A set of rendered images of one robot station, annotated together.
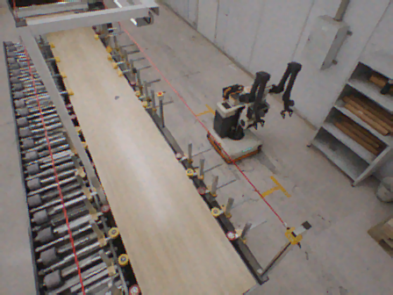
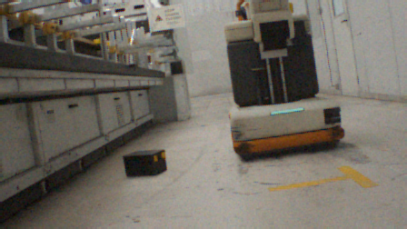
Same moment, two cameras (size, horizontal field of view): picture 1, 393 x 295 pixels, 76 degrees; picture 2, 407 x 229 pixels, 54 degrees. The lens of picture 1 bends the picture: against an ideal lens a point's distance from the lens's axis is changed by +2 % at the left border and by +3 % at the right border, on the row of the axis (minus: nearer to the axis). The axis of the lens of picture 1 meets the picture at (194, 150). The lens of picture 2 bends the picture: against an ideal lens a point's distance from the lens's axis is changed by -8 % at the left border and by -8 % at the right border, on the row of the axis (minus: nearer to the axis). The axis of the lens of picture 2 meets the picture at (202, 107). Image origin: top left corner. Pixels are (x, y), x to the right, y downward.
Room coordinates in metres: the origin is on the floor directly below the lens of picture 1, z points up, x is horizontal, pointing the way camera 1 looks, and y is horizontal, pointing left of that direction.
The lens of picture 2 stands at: (0.30, -1.70, 0.45)
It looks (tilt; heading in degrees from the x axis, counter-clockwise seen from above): 3 degrees down; 34
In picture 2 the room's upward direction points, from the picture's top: 8 degrees counter-clockwise
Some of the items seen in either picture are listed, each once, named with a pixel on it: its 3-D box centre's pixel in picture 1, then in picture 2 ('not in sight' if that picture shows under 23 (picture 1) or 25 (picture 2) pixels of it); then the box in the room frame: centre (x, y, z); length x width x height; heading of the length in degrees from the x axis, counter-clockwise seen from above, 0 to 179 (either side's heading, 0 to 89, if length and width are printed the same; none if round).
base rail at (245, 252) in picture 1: (149, 108); (121, 68); (2.76, 0.68, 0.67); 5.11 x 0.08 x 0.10; 32
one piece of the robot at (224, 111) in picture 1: (235, 115); (270, 54); (2.82, -0.56, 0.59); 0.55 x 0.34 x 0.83; 121
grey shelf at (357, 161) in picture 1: (366, 124); not in sight; (2.57, -2.26, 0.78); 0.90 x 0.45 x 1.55; 32
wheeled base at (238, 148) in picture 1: (233, 139); (281, 122); (2.74, -0.61, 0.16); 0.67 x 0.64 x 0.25; 31
